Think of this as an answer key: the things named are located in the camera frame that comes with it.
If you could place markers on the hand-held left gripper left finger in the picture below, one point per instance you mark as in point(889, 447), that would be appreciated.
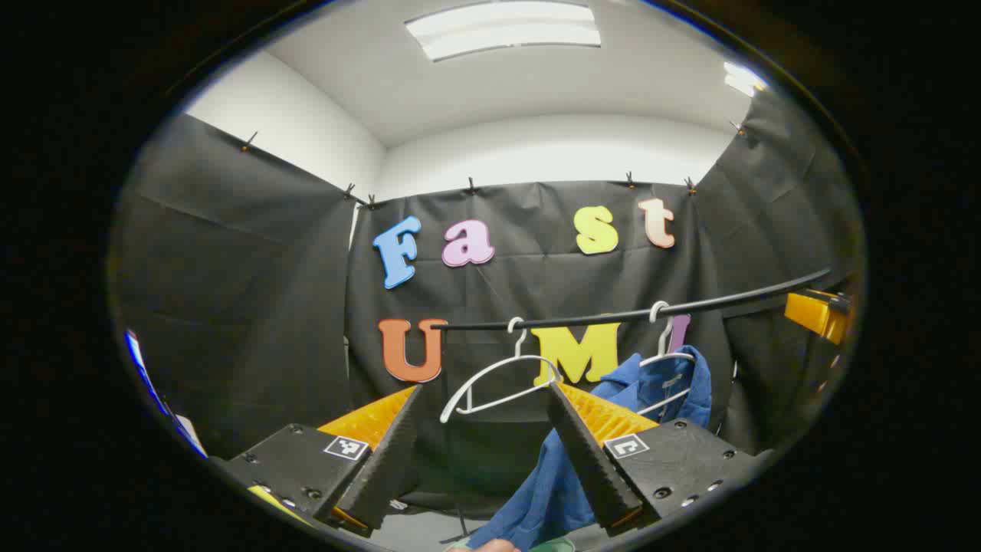
point(387, 468)

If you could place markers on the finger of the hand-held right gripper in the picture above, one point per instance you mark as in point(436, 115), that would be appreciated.
point(812, 316)

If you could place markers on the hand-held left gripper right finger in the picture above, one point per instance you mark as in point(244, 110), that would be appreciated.
point(590, 468)

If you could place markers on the white plastic hanger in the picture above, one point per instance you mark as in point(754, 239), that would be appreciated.
point(664, 337)
point(521, 356)

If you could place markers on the black clothes rack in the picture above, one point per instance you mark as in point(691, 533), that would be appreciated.
point(613, 316)

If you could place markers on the black backdrop cloth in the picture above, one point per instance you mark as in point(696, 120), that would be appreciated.
point(253, 307)

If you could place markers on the ceiling light panel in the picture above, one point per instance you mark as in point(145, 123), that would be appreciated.
point(742, 78)
point(502, 31)

